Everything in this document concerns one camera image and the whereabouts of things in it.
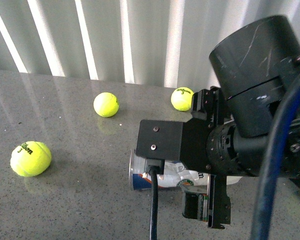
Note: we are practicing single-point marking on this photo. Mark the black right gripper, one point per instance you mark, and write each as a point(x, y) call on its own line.
point(207, 147)

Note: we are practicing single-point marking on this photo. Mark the clear Wilson tennis ball can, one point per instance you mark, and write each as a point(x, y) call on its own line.
point(175, 175)

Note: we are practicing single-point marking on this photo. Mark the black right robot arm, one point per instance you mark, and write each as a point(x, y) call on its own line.
point(255, 67)

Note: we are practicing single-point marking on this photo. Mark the Wilson 3 tennis ball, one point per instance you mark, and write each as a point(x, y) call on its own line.
point(181, 99)

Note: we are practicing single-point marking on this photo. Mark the plain yellow tennis ball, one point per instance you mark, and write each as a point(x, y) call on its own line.
point(106, 104)

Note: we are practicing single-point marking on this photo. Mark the tennis ball far left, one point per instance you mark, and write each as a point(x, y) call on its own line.
point(30, 159)

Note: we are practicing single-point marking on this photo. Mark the white pleated curtain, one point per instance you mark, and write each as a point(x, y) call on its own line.
point(162, 43)

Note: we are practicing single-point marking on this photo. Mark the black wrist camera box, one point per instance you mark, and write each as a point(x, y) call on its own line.
point(159, 140)

